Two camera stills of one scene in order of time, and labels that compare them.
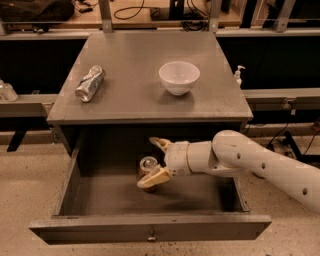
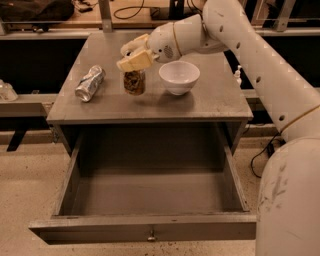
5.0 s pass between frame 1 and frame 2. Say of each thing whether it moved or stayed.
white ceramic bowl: stayed
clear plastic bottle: stayed
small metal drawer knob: stayed
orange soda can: moved
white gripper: moved
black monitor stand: stayed
